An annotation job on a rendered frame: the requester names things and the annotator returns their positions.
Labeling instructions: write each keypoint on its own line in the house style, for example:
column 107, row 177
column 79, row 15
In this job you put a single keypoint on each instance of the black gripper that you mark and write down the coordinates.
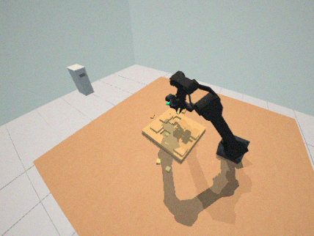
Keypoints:
column 185, row 105

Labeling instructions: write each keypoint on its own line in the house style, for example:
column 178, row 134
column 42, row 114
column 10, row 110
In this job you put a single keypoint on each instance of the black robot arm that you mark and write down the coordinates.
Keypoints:
column 210, row 108

